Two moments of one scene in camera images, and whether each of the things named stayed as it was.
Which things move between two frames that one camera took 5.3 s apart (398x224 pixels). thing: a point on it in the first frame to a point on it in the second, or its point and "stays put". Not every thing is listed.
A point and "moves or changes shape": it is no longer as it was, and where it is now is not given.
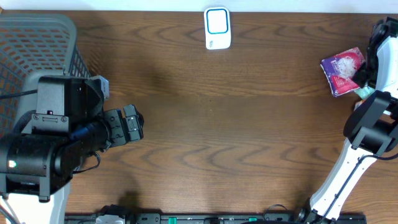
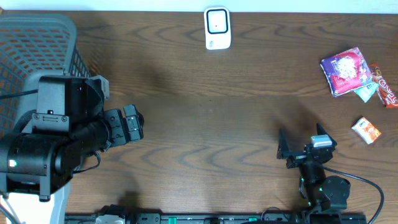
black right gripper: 364,75 to 283,152
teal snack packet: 364,92 stays put
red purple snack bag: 339,70 stays put
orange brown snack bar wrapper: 358,104 moves or changes shape
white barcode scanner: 217,27 stays put
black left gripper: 115,130 stays put
